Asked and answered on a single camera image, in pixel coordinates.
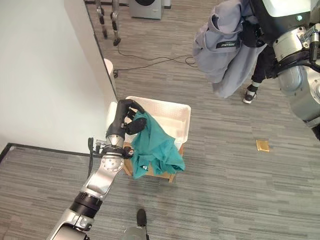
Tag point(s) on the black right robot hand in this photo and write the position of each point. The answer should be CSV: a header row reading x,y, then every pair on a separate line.
x,y
277,22

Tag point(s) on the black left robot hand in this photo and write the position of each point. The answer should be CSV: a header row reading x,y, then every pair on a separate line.
x,y
119,117

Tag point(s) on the teal green garment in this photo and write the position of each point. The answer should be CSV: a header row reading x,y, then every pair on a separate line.
x,y
155,142

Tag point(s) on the grey jacket garment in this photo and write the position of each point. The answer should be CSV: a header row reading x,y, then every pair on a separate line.
x,y
220,62

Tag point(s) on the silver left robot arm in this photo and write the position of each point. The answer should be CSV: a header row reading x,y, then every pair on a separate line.
x,y
100,180

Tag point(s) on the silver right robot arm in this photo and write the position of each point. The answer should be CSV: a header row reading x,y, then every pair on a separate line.
x,y
297,82

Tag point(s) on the white foam laundry basket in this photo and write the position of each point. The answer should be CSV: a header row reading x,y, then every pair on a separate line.
x,y
170,112

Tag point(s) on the person's leg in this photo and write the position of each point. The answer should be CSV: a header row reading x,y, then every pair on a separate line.
x,y
262,67

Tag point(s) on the small wooden stool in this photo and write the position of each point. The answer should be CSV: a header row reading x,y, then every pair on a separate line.
x,y
128,166

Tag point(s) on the white round bin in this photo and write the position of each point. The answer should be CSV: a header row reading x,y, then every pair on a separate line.
x,y
109,67

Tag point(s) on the person's white black shoe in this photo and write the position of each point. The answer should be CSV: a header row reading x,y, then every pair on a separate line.
x,y
250,96

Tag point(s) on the silver black standing robot leg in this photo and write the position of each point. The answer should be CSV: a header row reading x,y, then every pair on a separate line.
x,y
101,15
115,22

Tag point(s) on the robot's own dark foot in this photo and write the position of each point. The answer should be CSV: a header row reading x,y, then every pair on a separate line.
x,y
141,217

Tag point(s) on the robot's own grey leg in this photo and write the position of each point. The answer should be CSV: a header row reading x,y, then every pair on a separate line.
x,y
136,233

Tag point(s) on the yellow square floor pad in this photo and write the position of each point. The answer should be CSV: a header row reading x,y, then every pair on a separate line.
x,y
263,145

